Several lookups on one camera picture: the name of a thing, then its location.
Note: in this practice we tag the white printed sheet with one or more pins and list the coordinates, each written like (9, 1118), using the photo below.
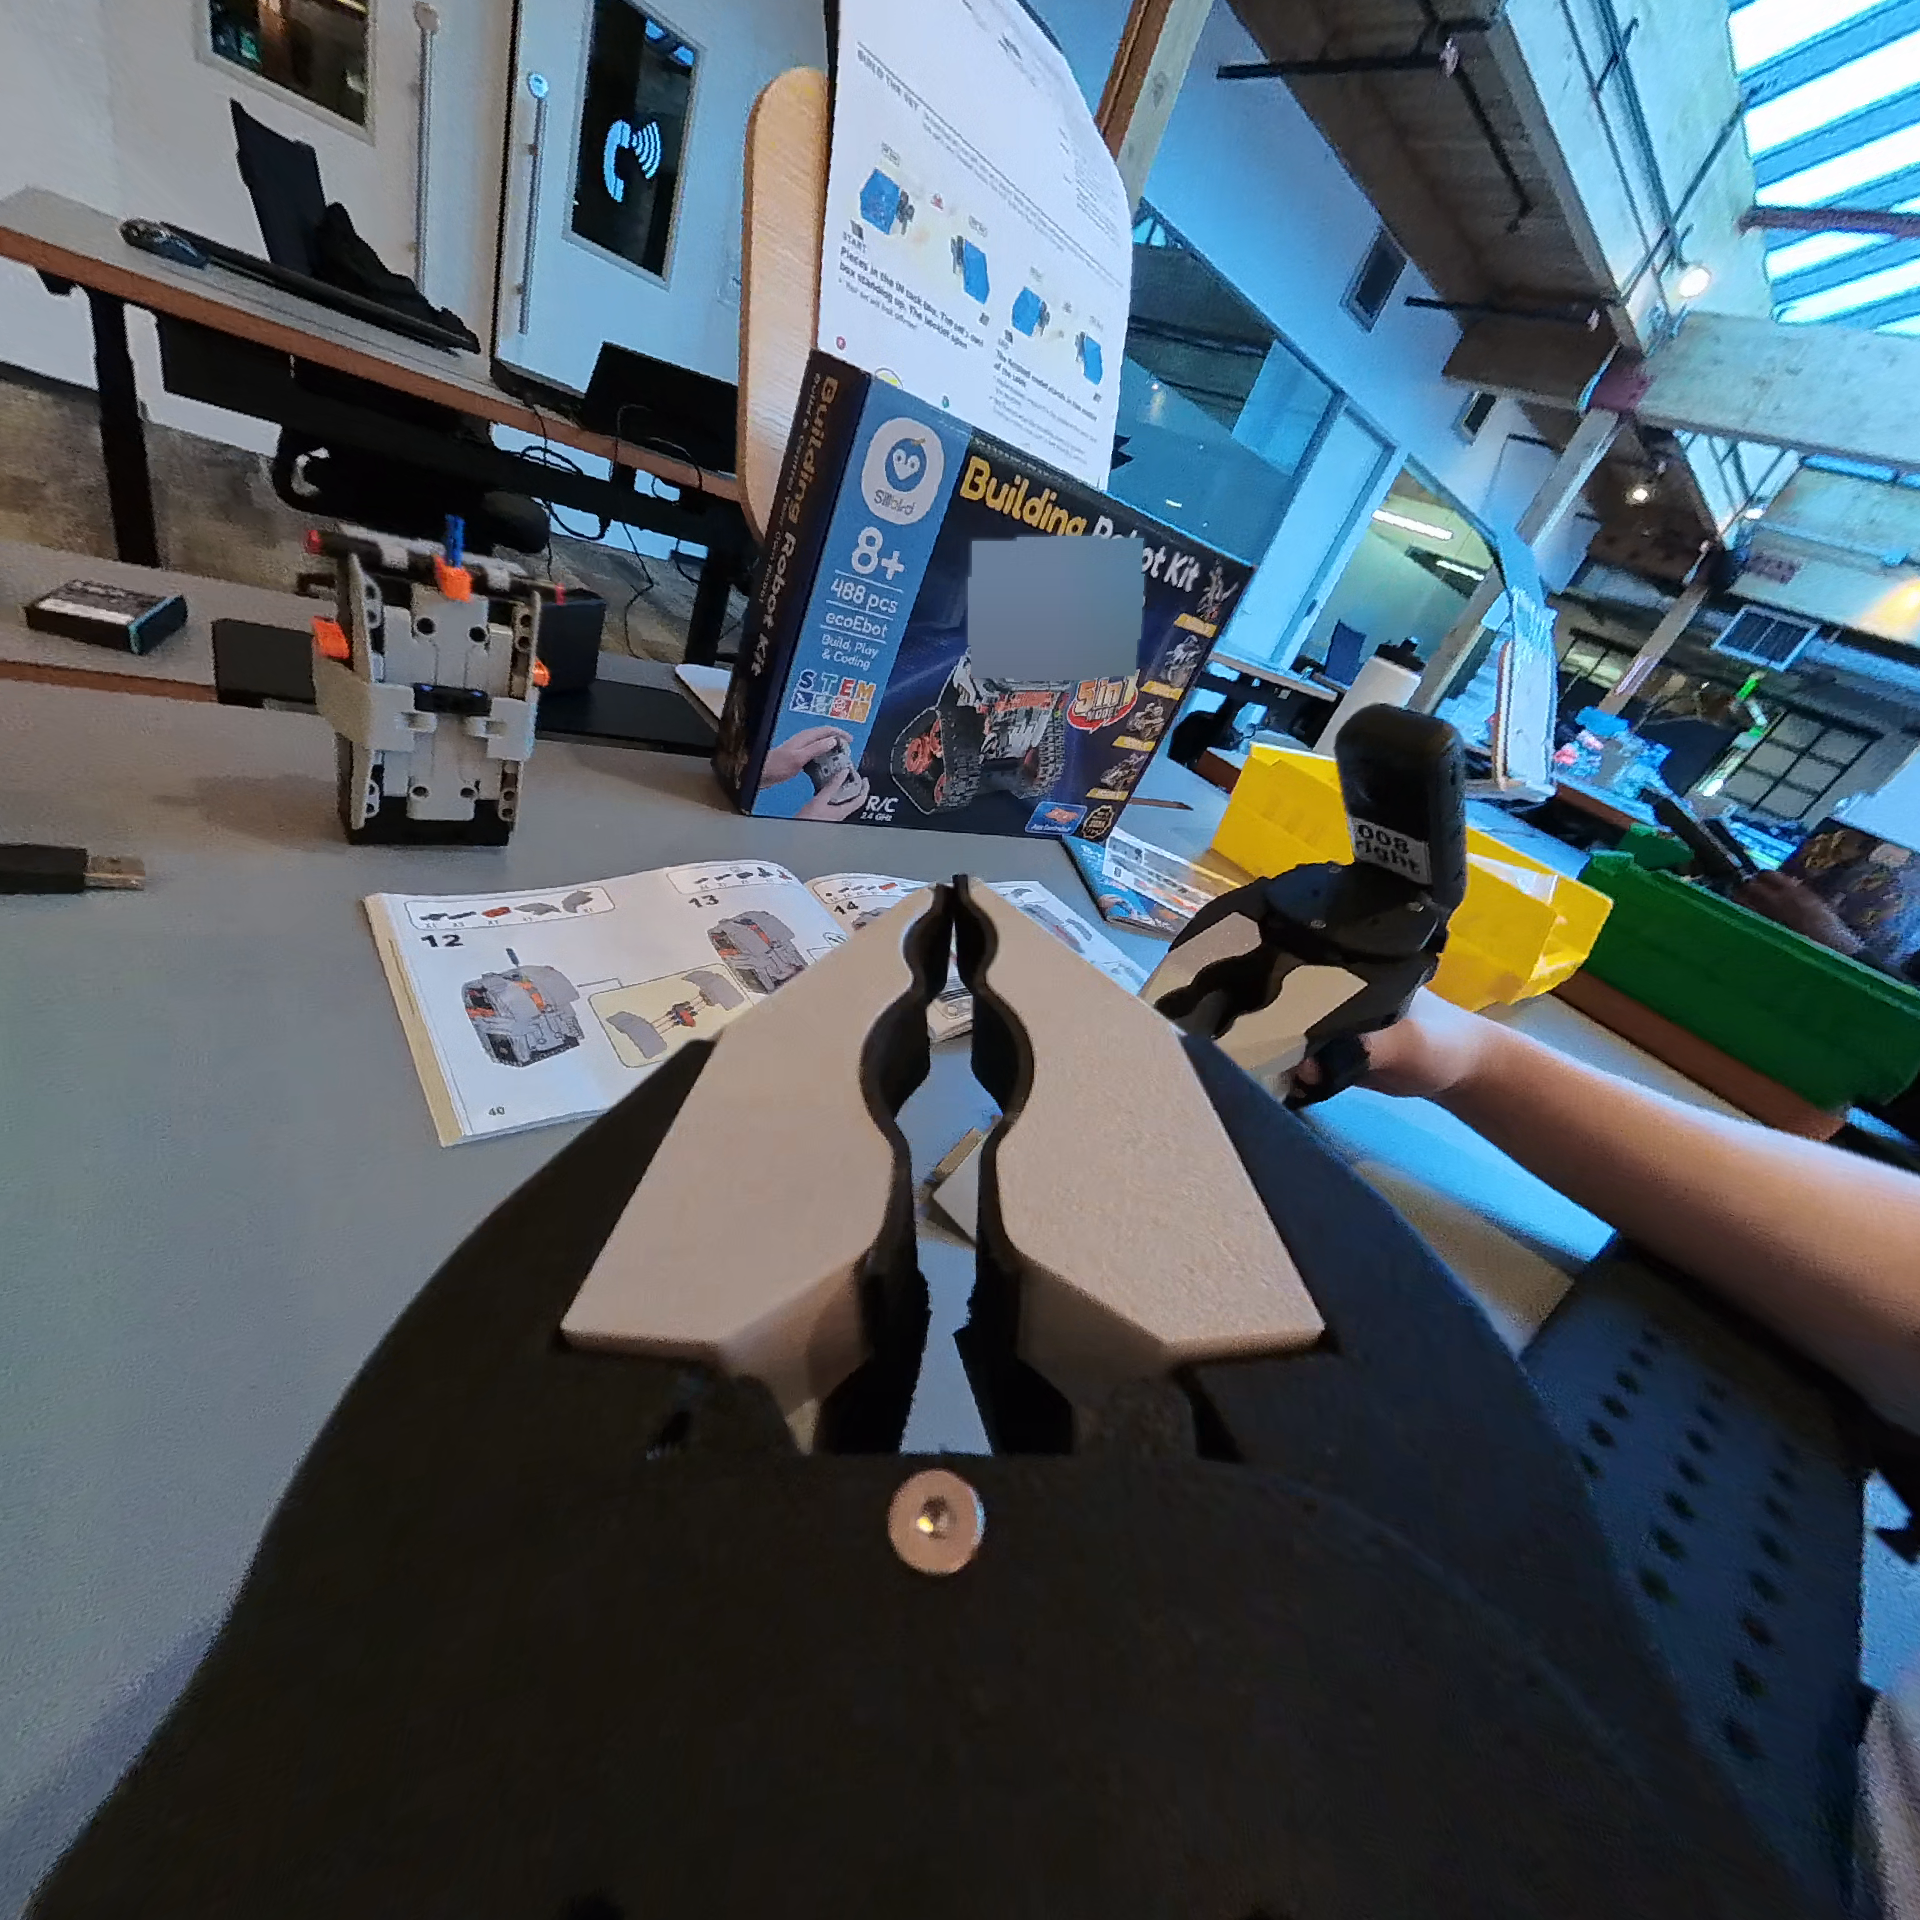
(975, 223)

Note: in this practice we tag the white stand base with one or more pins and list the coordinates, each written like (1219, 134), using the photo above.
(705, 695)

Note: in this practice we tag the grey desk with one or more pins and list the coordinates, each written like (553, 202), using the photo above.
(224, 1050)

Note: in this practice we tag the black computer mouse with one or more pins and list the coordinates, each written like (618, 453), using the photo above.
(159, 240)

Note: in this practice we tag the white water bottle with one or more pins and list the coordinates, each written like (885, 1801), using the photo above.
(1368, 698)

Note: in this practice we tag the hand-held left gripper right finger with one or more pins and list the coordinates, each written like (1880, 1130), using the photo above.
(1153, 1200)

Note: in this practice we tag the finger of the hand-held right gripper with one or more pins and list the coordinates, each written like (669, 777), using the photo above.
(1289, 1028)
(1215, 970)

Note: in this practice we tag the grey curved panel brick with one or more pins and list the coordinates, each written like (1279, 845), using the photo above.
(961, 1183)

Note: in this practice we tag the black dimpled pad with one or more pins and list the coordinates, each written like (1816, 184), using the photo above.
(1694, 1500)

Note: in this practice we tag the blue instruction leaflet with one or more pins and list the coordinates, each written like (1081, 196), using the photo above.
(1139, 884)

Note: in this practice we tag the yellow plastic bin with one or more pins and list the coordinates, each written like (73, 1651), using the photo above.
(1516, 914)

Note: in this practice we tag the person's light shirt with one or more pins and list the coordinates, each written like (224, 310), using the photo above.
(1894, 1801)

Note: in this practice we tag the person's right forearm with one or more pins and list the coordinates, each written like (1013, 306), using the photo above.
(1724, 1200)

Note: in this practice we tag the brown-edged office desk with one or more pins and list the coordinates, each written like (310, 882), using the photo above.
(224, 308)

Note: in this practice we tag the partly built toy robot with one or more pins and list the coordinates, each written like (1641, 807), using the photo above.
(436, 688)

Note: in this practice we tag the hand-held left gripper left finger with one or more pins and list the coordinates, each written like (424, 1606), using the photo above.
(734, 1200)

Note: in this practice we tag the small black box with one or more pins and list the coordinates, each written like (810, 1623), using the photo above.
(103, 619)
(261, 660)

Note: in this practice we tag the curved wooden panel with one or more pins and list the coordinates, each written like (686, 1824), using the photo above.
(783, 300)

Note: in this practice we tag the green plastic bin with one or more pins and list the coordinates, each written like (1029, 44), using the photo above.
(1742, 975)

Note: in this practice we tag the black usb dongle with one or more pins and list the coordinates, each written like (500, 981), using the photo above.
(61, 868)

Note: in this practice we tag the black computer monitor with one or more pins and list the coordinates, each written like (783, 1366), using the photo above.
(659, 407)

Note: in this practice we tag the blue toy robot box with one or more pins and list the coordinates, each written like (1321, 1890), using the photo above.
(961, 706)

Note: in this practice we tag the white instruction booklet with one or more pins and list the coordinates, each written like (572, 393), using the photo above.
(508, 1020)

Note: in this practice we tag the black bag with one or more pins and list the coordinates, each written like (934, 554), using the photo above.
(322, 223)

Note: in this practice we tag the black keyboard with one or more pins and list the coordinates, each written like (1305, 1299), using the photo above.
(329, 293)

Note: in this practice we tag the person's right hand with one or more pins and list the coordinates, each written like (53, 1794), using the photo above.
(1426, 1050)

